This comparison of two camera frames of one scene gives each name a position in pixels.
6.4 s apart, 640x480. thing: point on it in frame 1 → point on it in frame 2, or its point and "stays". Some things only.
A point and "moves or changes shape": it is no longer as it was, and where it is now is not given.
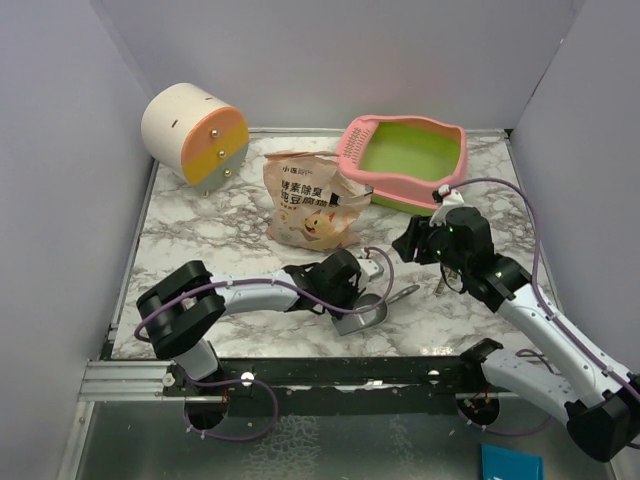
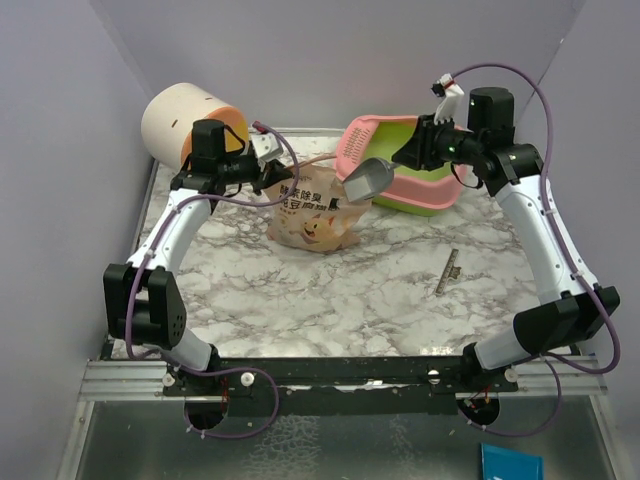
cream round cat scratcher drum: x=197 y=134 stays
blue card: x=510 y=464 stays
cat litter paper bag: x=315 y=201 moves or changes shape
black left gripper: x=354 y=293 → x=274 y=171
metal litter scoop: x=351 y=322 → x=371 y=178
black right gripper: x=416 y=237 → x=417 y=152
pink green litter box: x=403 y=158 stays
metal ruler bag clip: x=441 y=283 stays
